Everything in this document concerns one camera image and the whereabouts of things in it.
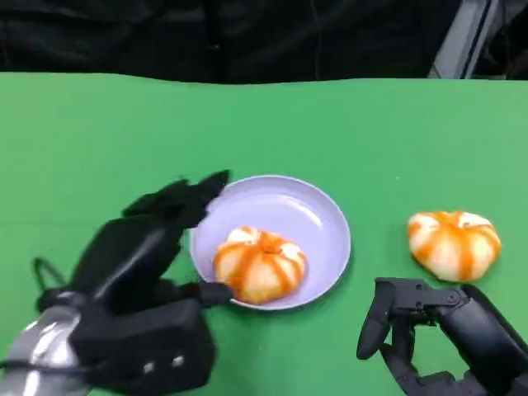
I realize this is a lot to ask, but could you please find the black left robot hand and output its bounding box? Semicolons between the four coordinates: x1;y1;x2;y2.
68;168;245;314

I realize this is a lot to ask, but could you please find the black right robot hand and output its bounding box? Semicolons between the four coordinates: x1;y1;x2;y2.
356;276;528;396

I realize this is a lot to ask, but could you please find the orange white toy bread roll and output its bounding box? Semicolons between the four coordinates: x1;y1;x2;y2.
407;210;502;284
213;225;309;306

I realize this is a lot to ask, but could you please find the green table cloth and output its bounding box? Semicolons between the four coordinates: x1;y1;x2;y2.
0;72;528;396

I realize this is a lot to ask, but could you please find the lilac plate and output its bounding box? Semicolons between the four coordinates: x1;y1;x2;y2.
188;175;352;313

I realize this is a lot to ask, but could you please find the black backdrop cloth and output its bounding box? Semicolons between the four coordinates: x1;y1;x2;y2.
0;0;528;83

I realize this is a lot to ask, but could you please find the white grey upright panel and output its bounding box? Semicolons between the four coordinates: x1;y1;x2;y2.
427;0;502;79

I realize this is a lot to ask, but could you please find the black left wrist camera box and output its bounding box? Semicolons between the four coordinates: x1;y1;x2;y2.
69;295;218;396

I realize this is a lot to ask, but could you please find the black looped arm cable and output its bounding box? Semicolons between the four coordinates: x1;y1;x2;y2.
31;257;70;309

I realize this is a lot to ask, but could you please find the black thin arm cable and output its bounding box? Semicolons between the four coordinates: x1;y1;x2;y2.
0;358;87;373

